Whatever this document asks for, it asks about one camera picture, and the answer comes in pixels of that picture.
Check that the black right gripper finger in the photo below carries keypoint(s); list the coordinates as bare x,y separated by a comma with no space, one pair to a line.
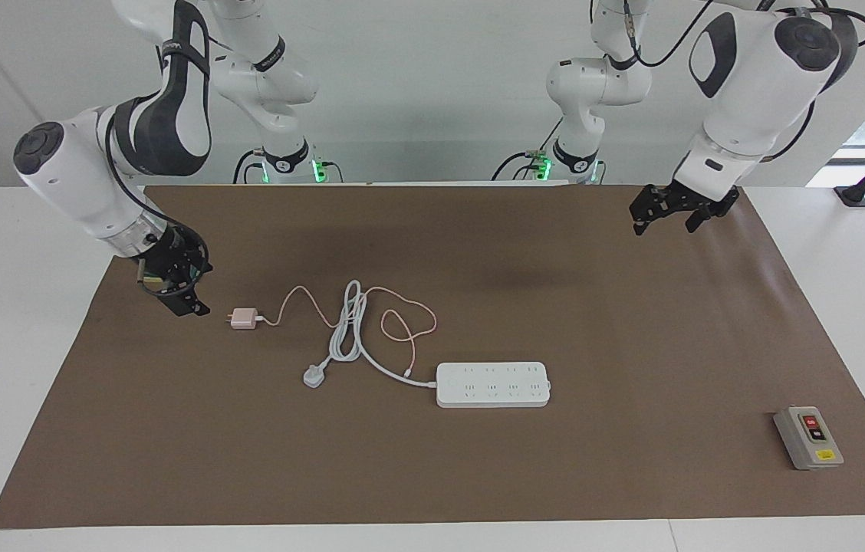
175,305
201,307

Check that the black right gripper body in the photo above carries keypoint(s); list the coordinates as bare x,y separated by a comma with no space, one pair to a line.
172,261

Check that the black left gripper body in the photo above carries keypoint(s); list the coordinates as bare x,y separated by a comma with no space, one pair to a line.
682,198

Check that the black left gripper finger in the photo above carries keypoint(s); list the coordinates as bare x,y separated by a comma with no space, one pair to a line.
695,220
639,226

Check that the pink charger plug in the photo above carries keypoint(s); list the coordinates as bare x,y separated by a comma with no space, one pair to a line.
243,319

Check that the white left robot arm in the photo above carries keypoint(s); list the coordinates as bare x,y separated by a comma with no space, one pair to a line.
747,92

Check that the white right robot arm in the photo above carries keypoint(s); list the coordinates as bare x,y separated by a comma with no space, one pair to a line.
72,184

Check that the white power strip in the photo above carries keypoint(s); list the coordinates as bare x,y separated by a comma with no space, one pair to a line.
492,385

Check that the brown table mat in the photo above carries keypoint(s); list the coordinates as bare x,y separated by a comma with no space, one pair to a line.
478,475

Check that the grey on-off switch box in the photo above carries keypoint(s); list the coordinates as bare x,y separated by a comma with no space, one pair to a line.
808,438

